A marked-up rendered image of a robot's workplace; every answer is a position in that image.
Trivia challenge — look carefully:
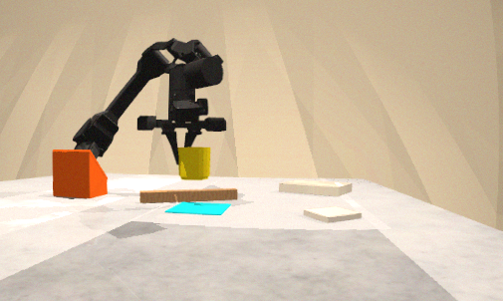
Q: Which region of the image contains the cream flat square tile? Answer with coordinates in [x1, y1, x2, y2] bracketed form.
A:
[303, 206, 363, 223]

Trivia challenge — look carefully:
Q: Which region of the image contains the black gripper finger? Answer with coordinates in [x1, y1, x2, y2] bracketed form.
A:
[161, 131, 179, 165]
[184, 132, 202, 148]

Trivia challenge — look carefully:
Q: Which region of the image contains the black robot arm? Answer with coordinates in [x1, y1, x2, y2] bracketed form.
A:
[73, 38, 224, 159]

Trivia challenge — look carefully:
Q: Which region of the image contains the tan flat bar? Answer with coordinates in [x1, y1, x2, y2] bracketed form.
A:
[139, 188, 237, 203]

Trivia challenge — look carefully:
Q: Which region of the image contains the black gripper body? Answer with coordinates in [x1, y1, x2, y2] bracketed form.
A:
[137, 89, 226, 132]

